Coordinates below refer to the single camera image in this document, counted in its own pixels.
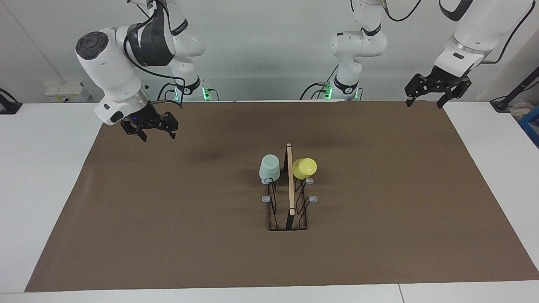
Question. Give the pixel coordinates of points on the blue box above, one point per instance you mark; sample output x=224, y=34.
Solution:
x=531, y=126

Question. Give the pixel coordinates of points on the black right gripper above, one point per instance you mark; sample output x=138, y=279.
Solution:
x=145, y=119

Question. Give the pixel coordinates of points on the white wall power strip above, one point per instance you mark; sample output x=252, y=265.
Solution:
x=67, y=91

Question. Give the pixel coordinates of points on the pale crumpled bag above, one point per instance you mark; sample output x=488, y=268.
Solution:
x=520, y=111

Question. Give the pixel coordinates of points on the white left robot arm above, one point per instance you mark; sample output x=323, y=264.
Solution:
x=358, y=44

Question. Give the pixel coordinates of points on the yellow plastic cup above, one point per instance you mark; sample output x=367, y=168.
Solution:
x=304, y=168

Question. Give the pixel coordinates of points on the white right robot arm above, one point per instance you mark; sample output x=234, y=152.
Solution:
x=109, y=67

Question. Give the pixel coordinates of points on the brown table mat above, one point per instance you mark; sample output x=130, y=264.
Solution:
x=379, y=231

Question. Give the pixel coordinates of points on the black stand base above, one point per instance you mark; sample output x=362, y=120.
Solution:
x=8, y=107

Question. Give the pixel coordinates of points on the pale green plastic cup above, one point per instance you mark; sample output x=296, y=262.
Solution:
x=270, y=170

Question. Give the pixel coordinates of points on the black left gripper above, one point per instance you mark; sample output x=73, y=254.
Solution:
x=444, y=80

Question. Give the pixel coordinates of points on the black angled stand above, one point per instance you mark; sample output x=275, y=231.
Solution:
x=516, y=90

